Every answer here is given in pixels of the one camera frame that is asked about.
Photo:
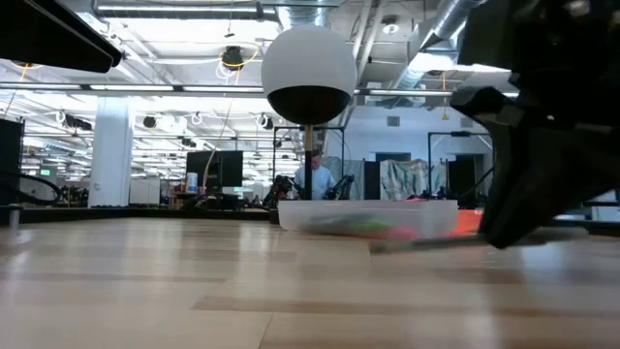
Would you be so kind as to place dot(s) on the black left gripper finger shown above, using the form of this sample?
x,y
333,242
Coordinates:
x,y
58,34

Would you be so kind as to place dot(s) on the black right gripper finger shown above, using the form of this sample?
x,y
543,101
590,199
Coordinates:
x,y
542,184

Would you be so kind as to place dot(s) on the long grey pen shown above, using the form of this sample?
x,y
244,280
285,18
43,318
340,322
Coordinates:
x,y
426,244

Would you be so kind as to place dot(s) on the pink highlighter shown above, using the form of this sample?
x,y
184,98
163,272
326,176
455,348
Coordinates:
x,y
402,233

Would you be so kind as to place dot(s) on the lime green pen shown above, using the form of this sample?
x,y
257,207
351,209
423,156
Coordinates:
x,y
358,224

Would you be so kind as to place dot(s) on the clear supply box orange lid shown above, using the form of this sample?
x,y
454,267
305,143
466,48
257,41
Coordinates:
x,y
300,213

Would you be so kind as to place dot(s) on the black background robot arm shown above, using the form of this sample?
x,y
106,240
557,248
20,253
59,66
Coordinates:
x,y
281,189
341,186

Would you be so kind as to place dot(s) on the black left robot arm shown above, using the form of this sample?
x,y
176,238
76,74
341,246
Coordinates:
x,y
9,160

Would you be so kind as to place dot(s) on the white building column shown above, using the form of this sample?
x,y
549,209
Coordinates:
x,y
111,155

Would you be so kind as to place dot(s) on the patterned hanging cloth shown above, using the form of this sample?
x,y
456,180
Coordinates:
x,y
402,179
351,169

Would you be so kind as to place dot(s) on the black ceiling device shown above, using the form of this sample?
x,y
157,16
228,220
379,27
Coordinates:
x,y
233,58

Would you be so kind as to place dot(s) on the white cabinet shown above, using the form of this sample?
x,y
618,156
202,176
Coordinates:
x,y
145,191

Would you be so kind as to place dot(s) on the white cup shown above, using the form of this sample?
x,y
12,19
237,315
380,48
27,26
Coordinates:
x,y
192,183

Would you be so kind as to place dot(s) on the black computer monitor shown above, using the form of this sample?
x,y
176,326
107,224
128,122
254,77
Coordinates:
x,y
218,169

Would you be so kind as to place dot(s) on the person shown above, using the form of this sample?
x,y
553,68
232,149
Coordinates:
x,y
322,181

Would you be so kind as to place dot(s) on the white globe lamp black base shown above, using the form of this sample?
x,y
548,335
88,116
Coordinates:
x,y
308,58

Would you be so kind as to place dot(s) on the black metal frame stand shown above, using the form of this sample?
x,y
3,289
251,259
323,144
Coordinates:
x,y
460,134
334,128

